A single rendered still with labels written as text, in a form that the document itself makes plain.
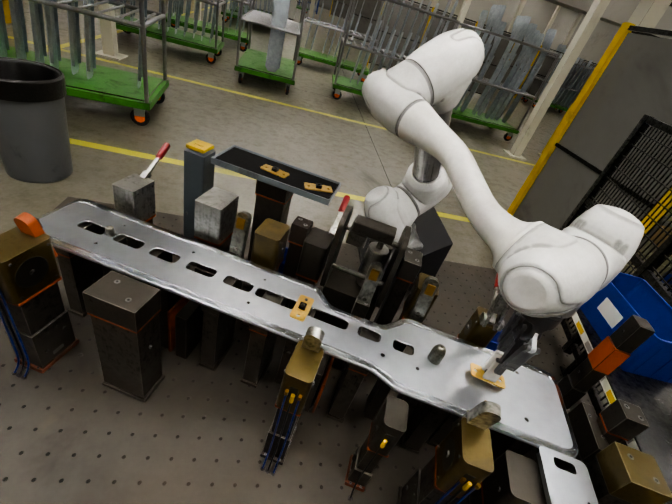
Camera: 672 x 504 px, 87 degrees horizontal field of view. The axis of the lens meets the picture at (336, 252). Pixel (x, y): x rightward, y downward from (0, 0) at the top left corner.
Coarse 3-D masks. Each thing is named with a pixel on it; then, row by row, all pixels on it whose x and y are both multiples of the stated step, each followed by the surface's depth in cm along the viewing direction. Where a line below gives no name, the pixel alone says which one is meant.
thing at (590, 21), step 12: (600, 0) 544; (588, 12) 563; (600, 12) 553; (588, 24) 562; (576, 36) 579; (588, 36) 572; (576, 48) 581; (564, 60) 596; (564, 72) 602; (552, 84) 615; (540, 96) 639; (552, 96) 625; (540, 108) 636; (528, 120) 660; (540, 120) 650; (528, 132) 662; (516, 144) 682; (516, 156) 684
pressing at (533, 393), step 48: (96, 240) 88; (144, 240) 93; (192, 240) 97; (192, 288) 84; (288, 288) 92; (288, 336) 80; (336, 336) 83; (384, 336) 87; (432, 336) 91; (432, 384) 79; (480, 384) 83; (528, 384) 86; (528, 432) 76
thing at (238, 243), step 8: (240, 216) 95; (248, 216) 95; (240, 224) 95; (248, 224) 96; (240, 232) 97; (248, 232) 98; (232, 240) 98; (240, 240) 97; (232, 248) 99; (240, 248) 98
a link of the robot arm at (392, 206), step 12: (372, 192) 142; (384, 192) 138; (396, 192) 141; (372, 204) 138; (384, 204) 137; (396, 204) 138; (408, 204) 140; (372, 216) 140; (384, 216) 138; (396, 216) 139; (408, 216) 141; (396, 240) 145
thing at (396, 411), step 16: (400, 400) 75; (384, 416) 71; (400, 416) 72; (384, 432) 71; (400, 432) 70; (368, 448) 76; (384, 448) 74; (352, 464) 87; (368, 464) 78; (352, 480) 85; (368, 480) 84
